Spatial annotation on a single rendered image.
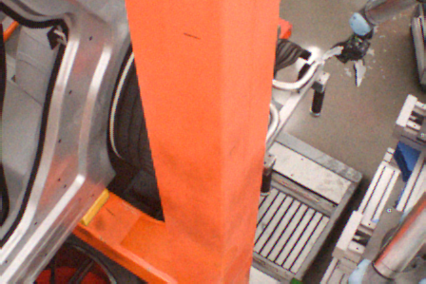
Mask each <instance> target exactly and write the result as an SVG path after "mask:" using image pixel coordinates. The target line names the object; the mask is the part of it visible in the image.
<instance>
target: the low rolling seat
mask: <svg viewBox="0 0 426 284"><path fill-rule="evenodd" d="M410 22H411V26H410V28H409V30H410V33H411V35H412V37H413V38H414V42H415V48H416V62H417V67H418V73H419V80H420V83H421V86H422V91H423V92H424V94H425V95H426V4H421V3H419V4H417V5H416V6H415V9H414V11H413V15H412V18H411V20H410Z"/></svg>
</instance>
